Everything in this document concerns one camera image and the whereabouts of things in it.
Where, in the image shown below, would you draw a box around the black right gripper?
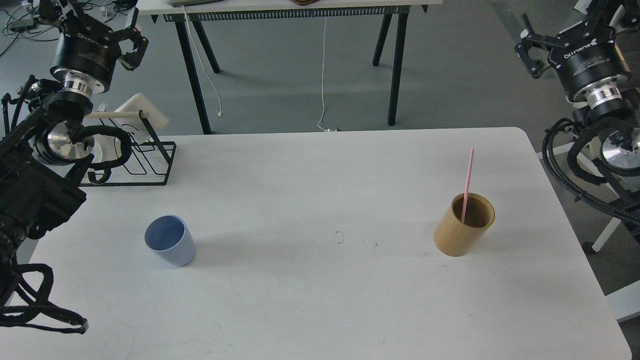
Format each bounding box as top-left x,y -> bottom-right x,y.
514,13 -> 632,103

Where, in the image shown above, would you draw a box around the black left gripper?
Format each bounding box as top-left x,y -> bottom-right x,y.
50,7 -> 149,94

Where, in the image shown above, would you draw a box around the blue plastic cup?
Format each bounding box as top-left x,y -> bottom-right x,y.
144,215 -> 196,267

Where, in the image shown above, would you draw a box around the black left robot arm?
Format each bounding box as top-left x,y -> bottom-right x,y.
0,0 -> 148,334

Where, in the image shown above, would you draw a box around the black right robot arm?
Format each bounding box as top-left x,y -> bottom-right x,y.
514,6 -> 639,232

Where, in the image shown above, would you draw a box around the background white table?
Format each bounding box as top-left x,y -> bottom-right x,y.
135,0 -> 438,135

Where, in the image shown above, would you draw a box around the wooden rack dowel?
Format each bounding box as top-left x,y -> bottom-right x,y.
84,111 -> 148,119

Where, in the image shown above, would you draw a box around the white cutting board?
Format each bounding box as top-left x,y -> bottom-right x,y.
113,92 -> 169,145

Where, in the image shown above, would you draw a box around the white mug on rack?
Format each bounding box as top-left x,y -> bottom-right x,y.
89,132 -> 133,171

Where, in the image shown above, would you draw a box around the bamboo cylinder holder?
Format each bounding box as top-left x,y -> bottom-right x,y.
433,193 -> 496,257

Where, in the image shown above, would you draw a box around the white office chair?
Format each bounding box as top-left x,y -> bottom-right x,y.
536,143 -> 640,324

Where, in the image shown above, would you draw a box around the white braided cord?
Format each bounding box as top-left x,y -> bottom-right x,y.
182,6 -> 223,118

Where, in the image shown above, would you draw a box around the floor cables and adapters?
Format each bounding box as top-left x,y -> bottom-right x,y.
0,0 -> 138,57

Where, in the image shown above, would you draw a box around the black wire dish rack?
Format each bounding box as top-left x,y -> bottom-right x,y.
81,118 -> 178,188

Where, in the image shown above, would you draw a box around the white hanging cable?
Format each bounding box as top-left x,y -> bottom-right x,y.
318,17 -> 339,133

